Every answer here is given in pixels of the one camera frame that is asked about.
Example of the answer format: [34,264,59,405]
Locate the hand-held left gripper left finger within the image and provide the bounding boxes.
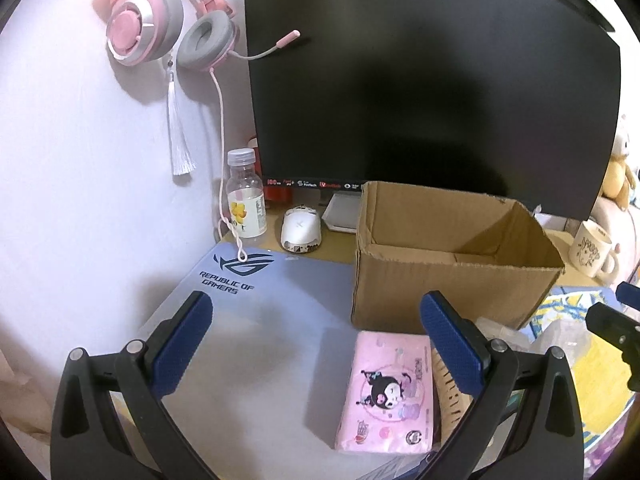
[50,290,221,480]

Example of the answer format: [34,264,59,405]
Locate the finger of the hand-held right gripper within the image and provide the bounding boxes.
[616,281,640,307]
[585,302,640,391]

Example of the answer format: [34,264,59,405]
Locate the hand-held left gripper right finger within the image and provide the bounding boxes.
[420,290,586,480]

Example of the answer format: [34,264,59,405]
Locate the cardboard box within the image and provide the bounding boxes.
[350,181,566,332]

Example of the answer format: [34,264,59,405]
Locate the clear cotton swab container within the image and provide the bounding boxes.
[530,319,596,361]

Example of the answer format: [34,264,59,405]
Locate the clear floss pick box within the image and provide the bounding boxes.
[477,317,532,349]

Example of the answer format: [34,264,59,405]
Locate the wooden comb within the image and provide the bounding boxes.
[430,350,473,448]

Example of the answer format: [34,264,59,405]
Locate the pink tissue pack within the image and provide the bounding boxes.
[334,331,435,453]

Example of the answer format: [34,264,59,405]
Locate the cream printed mug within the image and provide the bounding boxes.
[570,220,620,278]

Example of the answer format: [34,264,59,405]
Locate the yellow and blue towel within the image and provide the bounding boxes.
[527,287,633,456]

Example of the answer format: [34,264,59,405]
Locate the grey mouse pad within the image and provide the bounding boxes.
[105,246,436,480]

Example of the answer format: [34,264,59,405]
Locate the white flat box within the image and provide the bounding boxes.
[321,192,363,234]
[532,205,572,234]

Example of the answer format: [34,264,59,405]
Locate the plush toy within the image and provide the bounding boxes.
[600,115,638,211]

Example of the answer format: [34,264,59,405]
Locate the printed desk mat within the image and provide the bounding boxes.
[357,400,638,480]

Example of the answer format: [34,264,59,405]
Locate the clear plastic bottle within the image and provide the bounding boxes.
[226,148,266,239]

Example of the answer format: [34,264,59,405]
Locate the white computer mouse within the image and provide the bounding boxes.
[280,205,322,253]

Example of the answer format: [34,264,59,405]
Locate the white tassel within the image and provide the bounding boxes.
[162,57,198,177]

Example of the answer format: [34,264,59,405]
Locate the black computer monitor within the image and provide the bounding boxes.
[243,0,622,221]

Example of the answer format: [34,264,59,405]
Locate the pink cat-ear headphones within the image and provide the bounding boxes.
[97,0,302,73]

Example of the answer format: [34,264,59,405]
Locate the pink headphone cable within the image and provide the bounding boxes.
[210,67,250,262]

